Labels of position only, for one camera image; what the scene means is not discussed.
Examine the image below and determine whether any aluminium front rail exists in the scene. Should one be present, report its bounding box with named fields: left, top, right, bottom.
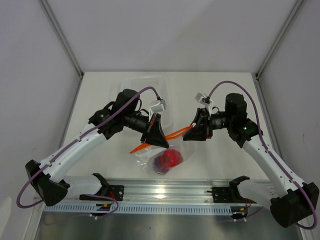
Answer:
left=33, top=178, right=307, bottom=206

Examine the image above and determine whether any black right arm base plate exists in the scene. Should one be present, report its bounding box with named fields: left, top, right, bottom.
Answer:
left=207, top=186, right=256, bottom=204

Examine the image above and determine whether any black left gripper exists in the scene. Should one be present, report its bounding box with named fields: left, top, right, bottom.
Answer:
left=123, top=111, right=169, bottom=149

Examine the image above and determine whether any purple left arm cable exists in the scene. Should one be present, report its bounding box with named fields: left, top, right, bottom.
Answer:
left=16, top=86, right=162, bottom=221

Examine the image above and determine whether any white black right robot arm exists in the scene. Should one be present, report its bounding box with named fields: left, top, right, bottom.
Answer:
left=183, top=93, right=320, bottom=230

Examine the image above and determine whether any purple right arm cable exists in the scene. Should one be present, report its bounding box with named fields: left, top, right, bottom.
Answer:
left=204, top=80, right=320, bottom=230

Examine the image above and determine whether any left aluminium frame post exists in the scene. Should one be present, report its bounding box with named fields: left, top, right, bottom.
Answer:
left=38, top=0, right=84, bottom=78

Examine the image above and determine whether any clear zip bag red zipper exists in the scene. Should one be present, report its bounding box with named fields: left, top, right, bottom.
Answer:
left=130, top=124, right=197, bottom=176

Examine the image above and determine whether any white perforated plastic basket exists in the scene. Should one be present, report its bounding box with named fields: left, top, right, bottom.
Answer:
left=118, top=75, right=173, bottom=132

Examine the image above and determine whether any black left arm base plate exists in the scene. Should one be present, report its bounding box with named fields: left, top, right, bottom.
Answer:
left=95, top=185, right=125, bottom=215

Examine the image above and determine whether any purple red onion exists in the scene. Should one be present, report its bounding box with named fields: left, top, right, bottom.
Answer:
left=152, top=156, right=170, bottom=175

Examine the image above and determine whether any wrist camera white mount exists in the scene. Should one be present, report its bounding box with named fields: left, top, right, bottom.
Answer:
left=195, top=92, right=214, bottom=115
left=148, top=99, right=167, bottom=120

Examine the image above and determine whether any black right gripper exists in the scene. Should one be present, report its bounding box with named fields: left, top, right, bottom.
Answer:
left=182, top=107, right=234, bottom=142

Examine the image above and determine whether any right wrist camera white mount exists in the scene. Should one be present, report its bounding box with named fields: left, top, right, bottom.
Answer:
left=195, top=92, right=214, bottom=115

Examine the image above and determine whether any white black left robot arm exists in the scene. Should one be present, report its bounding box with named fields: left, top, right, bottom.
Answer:
left=25, top=87, right=170, bottom=207

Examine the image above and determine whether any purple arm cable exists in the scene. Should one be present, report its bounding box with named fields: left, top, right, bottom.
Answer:
left=16, top=86, right=162, bottom=221
left=204, top=80, right=320, bottom=230

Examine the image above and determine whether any white slotted cable duct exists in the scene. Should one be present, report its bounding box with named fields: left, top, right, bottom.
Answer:
left=43, top=202, right=232, bottom=216

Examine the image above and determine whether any right aluminium frame post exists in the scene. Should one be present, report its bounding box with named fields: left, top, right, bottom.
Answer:
left=255, top=0, right=307, bottom=80

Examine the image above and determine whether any aluminium frame post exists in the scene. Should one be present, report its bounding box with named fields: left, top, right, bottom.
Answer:
left=38, top=0, right=84, bottom=78
left=255, top=0, right=307, bottom=80

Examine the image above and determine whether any red bell pepper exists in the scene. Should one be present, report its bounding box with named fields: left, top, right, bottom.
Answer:
left=160, top=149, right=183, bottom=169

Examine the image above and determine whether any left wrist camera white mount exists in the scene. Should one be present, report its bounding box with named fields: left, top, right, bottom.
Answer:
left=148, top=99, right=167, bottom=120

